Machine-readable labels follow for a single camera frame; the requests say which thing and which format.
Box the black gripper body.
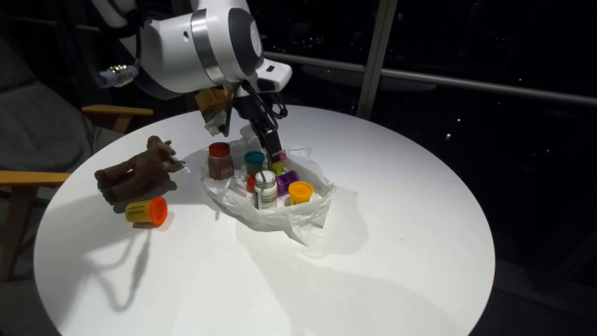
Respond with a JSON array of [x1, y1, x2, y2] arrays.
[[233, 85, 287, 155]]

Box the yellow tub teal lid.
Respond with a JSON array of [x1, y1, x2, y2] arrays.
[[244, 151, 265, 175]]

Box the brown jar red lid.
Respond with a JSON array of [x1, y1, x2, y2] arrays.
[[207, 141, 233, 179]]

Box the small red lid tub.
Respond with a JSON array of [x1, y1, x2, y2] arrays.
[[244, 175, 256, 192]]

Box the purple plastic container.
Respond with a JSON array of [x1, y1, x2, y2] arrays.
[[276, 169, 300, 196]]

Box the white bottle blue label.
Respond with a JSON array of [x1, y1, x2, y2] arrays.
[[254, 169, 278, 209]]

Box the white plastic bag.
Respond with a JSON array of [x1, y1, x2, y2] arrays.
[[202, 147, 336, 244]]

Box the brown plush moose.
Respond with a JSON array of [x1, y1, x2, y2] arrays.
[[95, 136, 183, 212]]

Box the yellow tub orange lid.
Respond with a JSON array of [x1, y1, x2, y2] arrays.
[[125, 197, 168, 225]]

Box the yellow tub magenta lid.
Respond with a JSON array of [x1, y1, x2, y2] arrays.
[[269, 153, 287, 175]]

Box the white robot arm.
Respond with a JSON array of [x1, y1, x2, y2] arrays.
[[91, 0, 293, 155]]

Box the metal window railing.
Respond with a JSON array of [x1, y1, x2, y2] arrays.
[[263, 0, 595, 108]]

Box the white round table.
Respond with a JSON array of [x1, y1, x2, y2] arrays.
[[34, 106, 496, 336]]

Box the grey chair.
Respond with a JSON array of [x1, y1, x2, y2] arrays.
[[0, 37, 153, 281]]

